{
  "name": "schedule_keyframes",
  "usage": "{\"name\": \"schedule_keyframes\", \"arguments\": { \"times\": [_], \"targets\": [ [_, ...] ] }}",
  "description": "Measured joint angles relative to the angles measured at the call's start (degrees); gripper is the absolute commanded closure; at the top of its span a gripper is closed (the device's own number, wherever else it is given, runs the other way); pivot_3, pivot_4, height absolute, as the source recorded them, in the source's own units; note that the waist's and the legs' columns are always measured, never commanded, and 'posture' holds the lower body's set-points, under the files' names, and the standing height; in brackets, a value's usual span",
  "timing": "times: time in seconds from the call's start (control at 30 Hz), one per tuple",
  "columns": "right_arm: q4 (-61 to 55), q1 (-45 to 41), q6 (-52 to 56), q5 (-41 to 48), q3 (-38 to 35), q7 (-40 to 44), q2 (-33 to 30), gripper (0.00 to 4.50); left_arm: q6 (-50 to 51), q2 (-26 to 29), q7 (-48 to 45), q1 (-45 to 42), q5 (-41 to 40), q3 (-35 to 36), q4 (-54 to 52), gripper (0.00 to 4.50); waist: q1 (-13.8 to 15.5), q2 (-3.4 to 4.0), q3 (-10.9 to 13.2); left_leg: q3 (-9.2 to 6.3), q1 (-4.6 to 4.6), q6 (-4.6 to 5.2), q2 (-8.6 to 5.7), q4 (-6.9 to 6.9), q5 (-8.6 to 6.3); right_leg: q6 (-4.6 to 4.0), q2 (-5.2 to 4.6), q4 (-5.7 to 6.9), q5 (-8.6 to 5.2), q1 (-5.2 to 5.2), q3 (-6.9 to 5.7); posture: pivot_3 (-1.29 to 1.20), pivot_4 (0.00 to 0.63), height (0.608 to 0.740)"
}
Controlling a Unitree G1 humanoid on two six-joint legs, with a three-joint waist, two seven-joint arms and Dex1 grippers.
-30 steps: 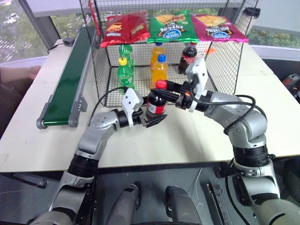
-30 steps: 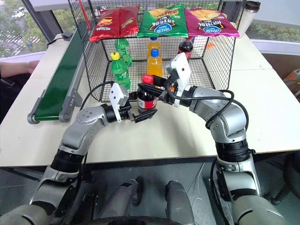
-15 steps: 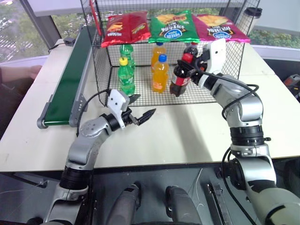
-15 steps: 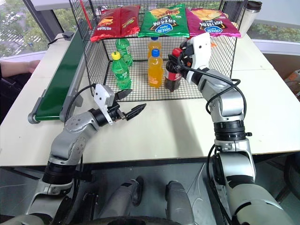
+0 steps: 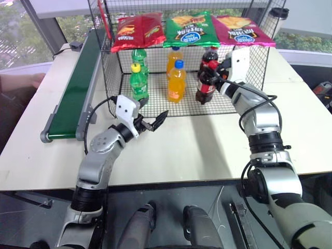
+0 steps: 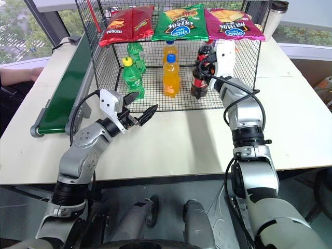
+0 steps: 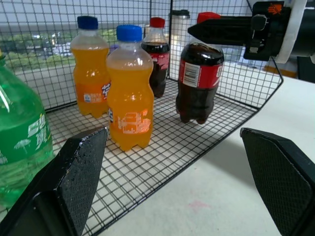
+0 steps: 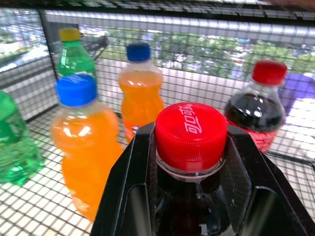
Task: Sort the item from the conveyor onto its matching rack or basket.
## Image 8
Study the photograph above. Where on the green soda bottle yellow cap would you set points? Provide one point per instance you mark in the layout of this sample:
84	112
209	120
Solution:
73	59

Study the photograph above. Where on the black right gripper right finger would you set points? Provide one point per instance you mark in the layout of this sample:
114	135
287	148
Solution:
265	196

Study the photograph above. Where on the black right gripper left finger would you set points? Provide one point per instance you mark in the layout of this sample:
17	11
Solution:
123	186

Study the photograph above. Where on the cola bottle with printed red cap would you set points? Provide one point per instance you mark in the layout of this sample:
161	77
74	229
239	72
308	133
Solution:
190	137

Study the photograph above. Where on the orange soda bottle blue cap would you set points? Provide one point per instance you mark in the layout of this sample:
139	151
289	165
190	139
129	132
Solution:
140	96
83	147

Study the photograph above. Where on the purple object behind mesh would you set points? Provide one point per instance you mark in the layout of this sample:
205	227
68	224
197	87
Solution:
299	91

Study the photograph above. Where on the cola bottle with plain red cap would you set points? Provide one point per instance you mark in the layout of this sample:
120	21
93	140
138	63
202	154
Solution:
256	115

